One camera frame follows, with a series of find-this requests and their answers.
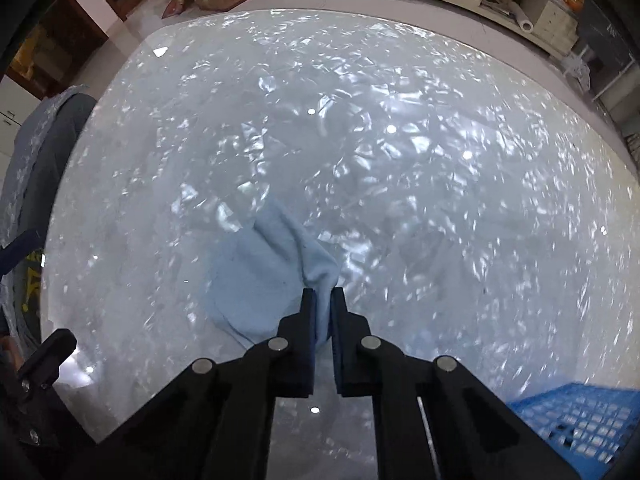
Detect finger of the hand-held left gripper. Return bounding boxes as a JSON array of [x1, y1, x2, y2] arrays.
[[15, 329, 77, 451], [0, 230, 47, 276]]

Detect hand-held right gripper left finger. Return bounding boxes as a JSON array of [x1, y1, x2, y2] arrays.
[[92, 287, 321, 480]]

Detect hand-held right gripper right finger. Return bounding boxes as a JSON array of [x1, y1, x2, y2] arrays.
[[331, 286, 576, 480]]

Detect light blue cloth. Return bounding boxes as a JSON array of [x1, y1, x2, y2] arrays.
[[200, 197, 343, 353]]

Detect blue plastic mesh basket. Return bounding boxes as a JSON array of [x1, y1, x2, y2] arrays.
[[505, 382, 633, 478]]

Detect black printed cloth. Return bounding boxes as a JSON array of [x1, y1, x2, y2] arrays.
[[10, 250, 46, 346]]

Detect dark wooden door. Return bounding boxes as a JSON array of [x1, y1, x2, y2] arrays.
[[10, 0, 108, 101]]

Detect white plastic bag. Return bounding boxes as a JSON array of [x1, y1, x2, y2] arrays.
[[562, 52, 593, 91]]

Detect white paper roll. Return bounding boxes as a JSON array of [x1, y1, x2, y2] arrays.
[[510, 2, 536, 36]]

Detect small wooden drawer box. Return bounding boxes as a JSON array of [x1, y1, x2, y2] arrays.
[[532, 0, 581, 53]]

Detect black chalkboard sign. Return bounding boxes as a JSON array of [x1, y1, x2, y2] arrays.
[[575, 0, 636, 101]]

